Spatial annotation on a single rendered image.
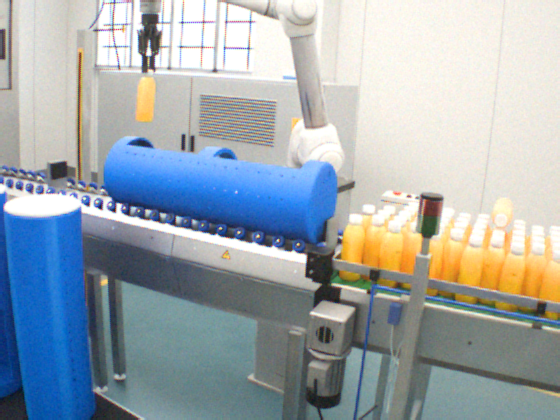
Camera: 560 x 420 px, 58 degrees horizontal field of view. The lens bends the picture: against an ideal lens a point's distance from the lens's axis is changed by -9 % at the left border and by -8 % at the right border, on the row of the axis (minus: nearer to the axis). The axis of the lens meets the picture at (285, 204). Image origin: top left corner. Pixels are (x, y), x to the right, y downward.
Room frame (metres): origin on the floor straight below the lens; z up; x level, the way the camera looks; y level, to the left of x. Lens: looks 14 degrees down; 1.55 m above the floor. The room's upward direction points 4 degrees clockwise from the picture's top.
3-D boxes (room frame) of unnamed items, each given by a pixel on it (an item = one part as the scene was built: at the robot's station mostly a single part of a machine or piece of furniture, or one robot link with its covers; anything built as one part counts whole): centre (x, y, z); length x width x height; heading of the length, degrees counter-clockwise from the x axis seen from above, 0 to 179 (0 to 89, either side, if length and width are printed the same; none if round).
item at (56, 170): (2.35, 1.06, 1.00); 0.10 x 0.04 x 0.15; 156
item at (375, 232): (1.66, -0.29, 0.99); 0.07 x 0.07 x 0.19
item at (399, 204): (2.00, -0.46, 1.05); 0.20 x 0.10 x 0.10; 66
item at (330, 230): (1.82, -0.16, 0.99); 0.10 x 0.02 x 0.12; 156
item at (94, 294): (2.17, 0.83, 0.31); 0.06 x 0.06 x 0.63; 66
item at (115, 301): (2.30, 0.77, 0.31); 0.06 x 0.06 x 0.63; 66
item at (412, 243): (1.61, -0.41, 0.99); 0.07 x 0.07 x 0.19
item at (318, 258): (1.61, -0.12, 0.95); 0.10 x 0.07 x 0.10; 156
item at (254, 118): (4.17, 0.61, 0.72); 2.15 x 0.54 x 1.45; 59
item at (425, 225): (1.33, -0.37, 1.18); 0.06 x 0.06 x 0.05
